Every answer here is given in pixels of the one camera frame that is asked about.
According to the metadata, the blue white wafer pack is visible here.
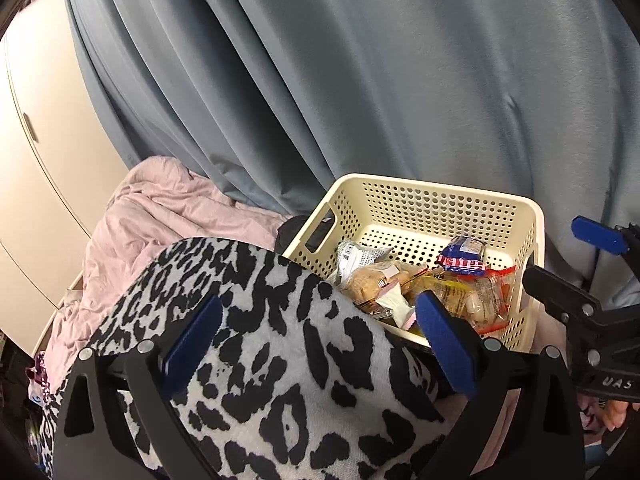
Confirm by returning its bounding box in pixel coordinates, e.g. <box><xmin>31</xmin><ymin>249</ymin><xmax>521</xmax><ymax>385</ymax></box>
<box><xmin>436</xmin><ymin>235</ymin><xmax>487</xmax><ymax>275</ymax></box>

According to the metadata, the leopard print blanket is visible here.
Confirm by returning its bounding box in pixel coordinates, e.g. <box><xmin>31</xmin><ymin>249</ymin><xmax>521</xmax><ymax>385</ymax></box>
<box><xmin>46</xmin><ymin>238</ymin><xmax>449</xmax><ymax>479</ymax></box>

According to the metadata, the cream wardrobe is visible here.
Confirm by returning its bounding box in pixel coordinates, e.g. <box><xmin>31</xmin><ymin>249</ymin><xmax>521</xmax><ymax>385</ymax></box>
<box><xmin>1</xmin><ymin>0</ymin><xmax>127</xmax><ymax>356</ymax></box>

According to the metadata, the silver foil snack pack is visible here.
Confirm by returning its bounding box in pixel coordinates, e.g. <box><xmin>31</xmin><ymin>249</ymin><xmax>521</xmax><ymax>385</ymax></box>
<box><xmin>335</xmin><ymin>240</ymin><xmax>392</xmax><ymax>286</ymax></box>

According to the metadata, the person right hand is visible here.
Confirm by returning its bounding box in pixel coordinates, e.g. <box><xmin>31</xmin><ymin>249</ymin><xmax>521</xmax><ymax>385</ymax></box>
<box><xmin>577</xmin><ymin>394</ymin><xmax>629</xmax><ymax>436</ymax></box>

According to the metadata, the blue-grey curtain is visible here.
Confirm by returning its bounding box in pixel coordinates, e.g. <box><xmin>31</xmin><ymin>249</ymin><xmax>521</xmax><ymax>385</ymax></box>
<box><xmin>66</xmin><ymin>0</ymin><xmax>639</xmax><ymax>308</ymax></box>

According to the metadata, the red clear cookie packet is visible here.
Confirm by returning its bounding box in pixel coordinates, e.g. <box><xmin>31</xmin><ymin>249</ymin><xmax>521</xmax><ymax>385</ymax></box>
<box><xmin>440</xmin><ymin>266</ymin><xmax>516</xmax><ymax>335</ymax></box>

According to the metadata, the cream perforated plastic basket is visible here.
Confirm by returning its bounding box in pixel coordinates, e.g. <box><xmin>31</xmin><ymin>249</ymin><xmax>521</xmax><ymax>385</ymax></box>
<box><xmin>280</xmin><ymin>173</ymin><xmax>547</xmax><ymax>352</ymax></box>

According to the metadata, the purple white patterned cloth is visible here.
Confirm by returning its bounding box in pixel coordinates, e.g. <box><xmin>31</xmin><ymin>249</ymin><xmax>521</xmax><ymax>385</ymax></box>
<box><xmin>25</xmin><ymin>351</ymin><xmax>51</xmax><ymax>408</ymax></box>

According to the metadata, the pink small snack packet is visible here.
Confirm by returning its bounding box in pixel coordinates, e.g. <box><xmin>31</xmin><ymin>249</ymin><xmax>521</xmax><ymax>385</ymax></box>
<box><xmin>376</xmin><ymin>283</ymin><xmax>416</xmax><ymax>330</ymax></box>

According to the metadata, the clear bag of round biscuits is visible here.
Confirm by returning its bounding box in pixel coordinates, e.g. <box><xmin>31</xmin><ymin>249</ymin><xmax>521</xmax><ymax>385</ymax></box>
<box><xmin>341</xmin><ymin>260</ymin><xmax>427</xmax><ymax>312</ymax></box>

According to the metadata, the pink duvet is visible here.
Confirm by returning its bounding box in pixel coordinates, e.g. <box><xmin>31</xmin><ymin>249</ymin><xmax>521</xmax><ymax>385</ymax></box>
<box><xmin>43</xmin><ymin>156</ymin><xmax>288</xmax><ymax>393</ymax></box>

